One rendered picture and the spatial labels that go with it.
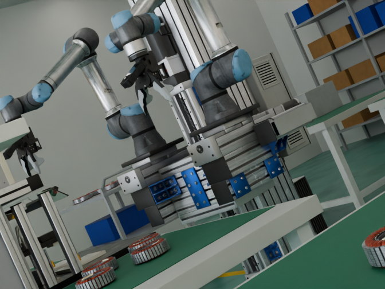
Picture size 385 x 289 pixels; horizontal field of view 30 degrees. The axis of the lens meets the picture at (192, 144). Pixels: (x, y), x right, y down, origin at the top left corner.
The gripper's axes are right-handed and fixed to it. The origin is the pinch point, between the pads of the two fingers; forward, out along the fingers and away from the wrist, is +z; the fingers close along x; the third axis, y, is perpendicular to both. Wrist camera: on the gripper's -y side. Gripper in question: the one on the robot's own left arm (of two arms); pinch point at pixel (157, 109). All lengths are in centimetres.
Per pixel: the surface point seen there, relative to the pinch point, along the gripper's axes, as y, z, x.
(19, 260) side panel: -58, 26, 22
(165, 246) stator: -38, 39, -20
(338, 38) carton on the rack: 625, -23, 321
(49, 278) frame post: -51, 36, 22
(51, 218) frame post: -42, 19, 21
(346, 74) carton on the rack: 626, 23, 333
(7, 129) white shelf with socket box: -86, -4, -50
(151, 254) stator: -43, 39, -20
